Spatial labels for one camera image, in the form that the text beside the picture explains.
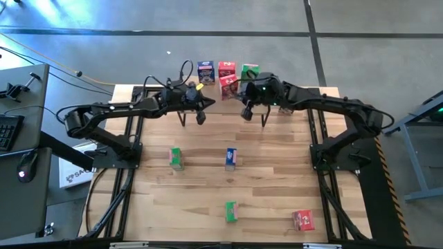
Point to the blue Frosted Flakes cereal box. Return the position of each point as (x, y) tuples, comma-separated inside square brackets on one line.
[(230, 157), (206, 76)]

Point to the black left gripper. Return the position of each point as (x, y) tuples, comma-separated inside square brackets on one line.
[(176, 100)]

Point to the yellow tag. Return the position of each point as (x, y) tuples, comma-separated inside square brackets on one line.
[(199, 86)]

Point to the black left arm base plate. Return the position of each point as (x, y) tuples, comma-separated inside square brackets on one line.
[(104, 162)]

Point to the dark device green light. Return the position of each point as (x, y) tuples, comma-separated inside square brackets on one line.
[(437, 115)]

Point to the black desk clamp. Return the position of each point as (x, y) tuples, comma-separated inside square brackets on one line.
[(14, 90)]

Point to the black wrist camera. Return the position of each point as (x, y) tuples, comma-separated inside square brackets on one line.
[(268, 83), (191, 95)]

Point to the dark grey side desk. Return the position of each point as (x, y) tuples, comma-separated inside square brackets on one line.
[(20, 207)]

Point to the small metal caster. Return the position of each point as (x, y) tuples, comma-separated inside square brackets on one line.
[(48, 229)]

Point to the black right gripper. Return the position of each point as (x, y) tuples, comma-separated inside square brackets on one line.
[(266, 93)]

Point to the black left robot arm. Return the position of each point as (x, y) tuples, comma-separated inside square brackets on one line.
[(121, 109)]

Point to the black keyboard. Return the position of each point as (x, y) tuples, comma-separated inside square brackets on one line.
[(8, 133)]

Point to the green Apple Jacks cereal box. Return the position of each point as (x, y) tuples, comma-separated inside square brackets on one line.
[(176, 157), (231, 211), (250, 71)]

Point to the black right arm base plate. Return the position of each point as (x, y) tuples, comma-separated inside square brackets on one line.
[(341, 165)]

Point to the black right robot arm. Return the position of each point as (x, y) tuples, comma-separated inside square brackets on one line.
[(328, 103)]

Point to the silver metal bracket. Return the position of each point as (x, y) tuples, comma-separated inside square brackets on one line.
[(128, 245), (322, 246)]

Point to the wooden shelf black metal legs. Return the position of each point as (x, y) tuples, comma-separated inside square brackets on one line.
[(223, 108)]

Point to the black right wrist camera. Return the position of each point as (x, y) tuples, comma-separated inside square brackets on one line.
[(268, 83)]

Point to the black aluminium table frame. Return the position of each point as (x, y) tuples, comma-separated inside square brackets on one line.
[(137, 90)]

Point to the black mat hazard stripe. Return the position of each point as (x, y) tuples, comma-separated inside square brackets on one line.
[(380, 207)]

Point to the red Froot Loops cereal box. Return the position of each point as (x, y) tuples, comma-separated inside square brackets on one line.
[(303, 220), (226, 67), (228, 88)]

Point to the black computer mouse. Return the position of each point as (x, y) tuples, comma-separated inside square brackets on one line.
[(27, 166)]

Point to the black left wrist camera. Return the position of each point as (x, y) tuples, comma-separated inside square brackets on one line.
[(191, 95)]

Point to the blue-grey metal table frame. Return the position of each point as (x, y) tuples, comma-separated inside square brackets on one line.
[(417, 166)]

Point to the white printed box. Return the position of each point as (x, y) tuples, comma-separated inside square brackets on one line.
[(74, 176)]

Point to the black diagonal support bar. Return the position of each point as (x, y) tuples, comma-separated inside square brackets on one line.
[(62, 150)]

